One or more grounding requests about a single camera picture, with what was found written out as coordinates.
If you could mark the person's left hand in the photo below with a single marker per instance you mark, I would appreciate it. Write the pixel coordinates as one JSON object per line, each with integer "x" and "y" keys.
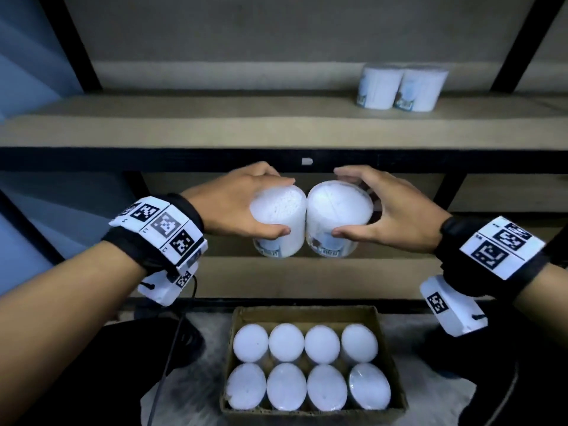
{"x": 226, "y": 204}

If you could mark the person's right hand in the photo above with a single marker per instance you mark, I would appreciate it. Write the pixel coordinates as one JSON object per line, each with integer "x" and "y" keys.
{"x": 408, "y": 217}

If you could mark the black frame wooden shelf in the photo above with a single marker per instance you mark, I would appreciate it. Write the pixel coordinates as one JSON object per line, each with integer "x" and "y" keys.
{"x": 266, "y": 128}

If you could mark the brown cardboard box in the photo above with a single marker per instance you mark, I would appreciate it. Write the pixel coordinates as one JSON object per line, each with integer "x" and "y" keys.
{"x": 310, "y": 315}

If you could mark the cotton bud tubs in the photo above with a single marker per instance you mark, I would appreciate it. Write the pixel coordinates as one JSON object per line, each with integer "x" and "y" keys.
{"x": 286, "y": 343}

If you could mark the person's left forearm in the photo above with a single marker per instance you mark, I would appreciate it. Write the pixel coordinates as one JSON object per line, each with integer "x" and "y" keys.
{"x": 53, "y": 328}

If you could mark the person's left leg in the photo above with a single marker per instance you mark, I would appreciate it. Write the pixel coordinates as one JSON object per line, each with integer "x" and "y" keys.
{"x": 111, "y": 372}

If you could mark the person's leg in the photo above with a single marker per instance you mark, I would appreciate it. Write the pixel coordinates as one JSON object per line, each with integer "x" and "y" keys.
{"x": 541, "y": 394}
{"x": 111, "y": 372}

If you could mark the person's right leg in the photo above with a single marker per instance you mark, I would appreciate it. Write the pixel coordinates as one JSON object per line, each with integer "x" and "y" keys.
{"x": 541, "y": 394}

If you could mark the black wristband with marker tags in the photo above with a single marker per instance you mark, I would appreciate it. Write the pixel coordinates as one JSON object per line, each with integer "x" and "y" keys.
{"x": 488, "y": 255}
{"x": 166, "y": 226}

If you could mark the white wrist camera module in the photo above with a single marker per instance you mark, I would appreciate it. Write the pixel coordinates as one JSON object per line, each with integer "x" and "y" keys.
{"x": 162, "y": 290}
{"x": 452, "y": 312}

